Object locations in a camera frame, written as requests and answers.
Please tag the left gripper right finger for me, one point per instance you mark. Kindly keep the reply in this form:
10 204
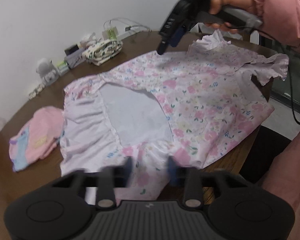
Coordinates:
189 179

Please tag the grey printed tin box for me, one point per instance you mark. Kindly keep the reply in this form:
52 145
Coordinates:
75 59

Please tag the pink sleeve left forearm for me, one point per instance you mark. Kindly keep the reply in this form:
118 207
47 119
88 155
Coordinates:
283 180

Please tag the green spray bottle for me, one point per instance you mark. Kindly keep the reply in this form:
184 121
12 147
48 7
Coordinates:
110 33

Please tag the white robot toy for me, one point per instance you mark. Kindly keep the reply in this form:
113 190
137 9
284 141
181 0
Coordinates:
47 71

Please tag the right hand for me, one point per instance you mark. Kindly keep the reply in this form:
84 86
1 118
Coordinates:
216 5

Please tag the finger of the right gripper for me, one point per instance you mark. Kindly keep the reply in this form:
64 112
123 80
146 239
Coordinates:
178 32
166 41

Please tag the folded cream floral garment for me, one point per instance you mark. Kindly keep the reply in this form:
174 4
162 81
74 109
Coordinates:
101 52

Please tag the pink floral dress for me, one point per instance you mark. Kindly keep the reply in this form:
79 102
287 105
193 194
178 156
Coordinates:
195 106

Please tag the pink sleeve right forearm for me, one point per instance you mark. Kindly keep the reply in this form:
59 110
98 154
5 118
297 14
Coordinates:
281 20

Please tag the black small box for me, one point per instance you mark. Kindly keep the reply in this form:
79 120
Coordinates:
70 50

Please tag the folded pink baby garment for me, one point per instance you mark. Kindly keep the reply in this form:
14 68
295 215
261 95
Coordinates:
37 138

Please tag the green card stack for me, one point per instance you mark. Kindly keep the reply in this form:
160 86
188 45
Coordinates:
62 67

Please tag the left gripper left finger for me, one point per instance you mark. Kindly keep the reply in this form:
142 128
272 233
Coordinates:
109 178

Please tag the white tissue bundle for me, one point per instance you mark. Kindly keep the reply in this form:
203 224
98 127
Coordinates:
89 40

